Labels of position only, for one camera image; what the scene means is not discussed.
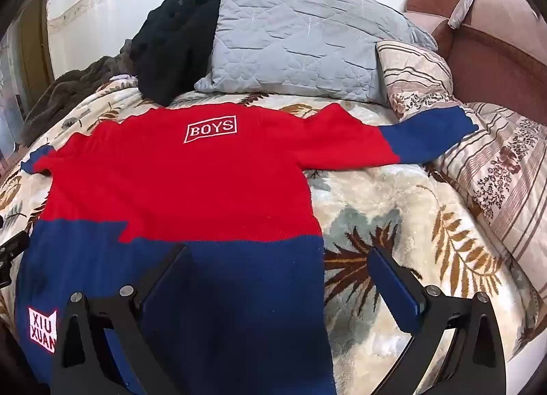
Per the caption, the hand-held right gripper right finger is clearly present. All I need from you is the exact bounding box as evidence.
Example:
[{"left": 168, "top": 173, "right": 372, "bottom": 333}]
[{"left": 368, "top": 246, "right": 507, "bottom": 395}]

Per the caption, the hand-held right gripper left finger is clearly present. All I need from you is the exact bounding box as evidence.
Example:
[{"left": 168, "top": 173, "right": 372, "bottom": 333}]
[{"left": 51, "top": 244, "right": 192, "bottom": 395}]

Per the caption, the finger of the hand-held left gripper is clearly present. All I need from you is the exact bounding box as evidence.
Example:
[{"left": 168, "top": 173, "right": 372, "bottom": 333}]
[{"left": 0, "top": 230, "right": 31, "bottom": 289}]

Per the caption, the red and blue knit sweater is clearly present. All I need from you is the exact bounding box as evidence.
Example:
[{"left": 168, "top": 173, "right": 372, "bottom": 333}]
[{"left": 15, "top": 102, "right": 479, "bottom": 395}]

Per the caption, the cream leaf-print plush blanket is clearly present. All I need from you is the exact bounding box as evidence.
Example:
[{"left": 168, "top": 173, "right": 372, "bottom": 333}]
[{"left": 0, "top": 79, "right": 535, "bottom": 395}]

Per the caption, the striped floral quilt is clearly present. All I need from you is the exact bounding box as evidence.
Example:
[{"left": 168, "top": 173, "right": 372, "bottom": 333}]
[{"left": 376, "top": 40, "right": 547, "bottom": 293}]

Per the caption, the brown fuzzy blanket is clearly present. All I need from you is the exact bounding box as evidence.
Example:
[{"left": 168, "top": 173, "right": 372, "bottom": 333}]
[{"left": 19, "top": 40, "right": 139, "bottom": 146}]

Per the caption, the wooden door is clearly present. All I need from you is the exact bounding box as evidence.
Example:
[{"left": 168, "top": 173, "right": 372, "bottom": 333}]
[{"left": 19, "top": 0, "right": 54, "bottom": 84}]

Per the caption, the black garment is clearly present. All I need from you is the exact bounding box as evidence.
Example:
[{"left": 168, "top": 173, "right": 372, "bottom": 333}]
[{"left": 130, "top": 0, "right": 225, "bottom": 107}]

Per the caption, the brown and pink sofa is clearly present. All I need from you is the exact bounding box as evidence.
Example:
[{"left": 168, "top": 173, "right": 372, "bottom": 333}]
[{"left": 404, "top": 0, "right": 547, "bottom": 126}]

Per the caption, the grey quilted pillow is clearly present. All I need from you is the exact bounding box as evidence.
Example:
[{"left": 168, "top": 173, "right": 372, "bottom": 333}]
[{"left": 194, "top": 0, "right": 437, "bottom": 105}]

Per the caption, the grey cloth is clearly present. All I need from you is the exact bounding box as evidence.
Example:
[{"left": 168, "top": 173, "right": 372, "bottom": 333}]
[{"left": 446, "top": 0, "right": 539, "bottom": 30}]

